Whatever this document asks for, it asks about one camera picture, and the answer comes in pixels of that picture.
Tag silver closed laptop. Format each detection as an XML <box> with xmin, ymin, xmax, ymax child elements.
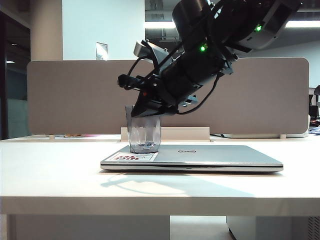
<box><xmin>100</xmin><ymin>144</ymin><xmax>284</xmax><ymax>173</ymax></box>

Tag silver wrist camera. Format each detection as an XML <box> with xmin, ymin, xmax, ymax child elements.
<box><xmin>133</xmin><ymin>39</ymin><xmax>169</xmax><ymax>67</ymax></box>

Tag framed wall notice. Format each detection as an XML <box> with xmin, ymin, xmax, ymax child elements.
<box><xmin>95</xmin><ymin>41</ymin><xmax>109</xmax><ymax>61</ymax></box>

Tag black office chair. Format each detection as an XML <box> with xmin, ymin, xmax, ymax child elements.
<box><xmin>308</xmin><ymin>84</ymin><xmax>320</xmax><ymax>118</ymax></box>

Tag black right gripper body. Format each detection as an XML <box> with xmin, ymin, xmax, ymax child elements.
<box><xmin>117</xmin><ymin>62</ymin><xmax>204</xmax><ymax>108</ymax></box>

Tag white desk support panel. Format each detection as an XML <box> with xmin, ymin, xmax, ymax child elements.
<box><xmin>6</xmin><ymin>214</ymin><xmax>171</xmax><ymax>240</ymax></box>

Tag long white ceiling light strip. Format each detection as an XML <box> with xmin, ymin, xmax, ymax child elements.
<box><xmin>144</xmin><ymin>20</ymin><xmax>320</xmax><ymax>30</ymax></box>

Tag black looping arm cable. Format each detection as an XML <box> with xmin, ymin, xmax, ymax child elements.
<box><xmin>174</xmin><ymin>71</ymin><xmax>225</xmax><ymax>116</ymax></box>

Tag black camera cable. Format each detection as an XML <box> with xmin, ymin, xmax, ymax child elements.
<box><xmin>125</xmin><ymin>56</ymin><xmax>144</xmax><ymax>79</ymax></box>

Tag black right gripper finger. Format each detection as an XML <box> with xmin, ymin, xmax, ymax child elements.
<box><xmin>131</xmin><ymin>91</ymin><xmax>162</xmax><ymax>118</ymax></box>
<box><xmin>151</xmin><ymin>103</ymin><xmax>179</xmax><ymax>117</ymax></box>

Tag blue clutter pile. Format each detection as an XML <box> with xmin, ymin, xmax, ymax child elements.
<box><xmin>307</xmin><ymin>125</ymin><xmax>320</xmax><ymax>137</ymax></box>

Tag pink and orange papers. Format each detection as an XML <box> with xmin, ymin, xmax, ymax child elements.
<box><xmin>54</xmin><ymin>134</ymin><xmax>101</xmax><ymax>139</ymax></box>

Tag flat white device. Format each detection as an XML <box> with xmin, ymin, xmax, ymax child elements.
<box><xmin>224</xmin><ymin>133</ymin><xmax>309</xmax><ymax>139</ymax></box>

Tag beige fabric desk partition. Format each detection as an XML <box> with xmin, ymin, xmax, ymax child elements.
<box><xmin>26</xmin><ymin>57</ymin><xmax>310</xmax><ymax>136</ymax></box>

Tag white sticker with red letters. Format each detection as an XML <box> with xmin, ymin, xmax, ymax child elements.
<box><xmin>109</xmin><ymin>151</ymin><xmax>159</xmax><ymax>162</ymax></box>

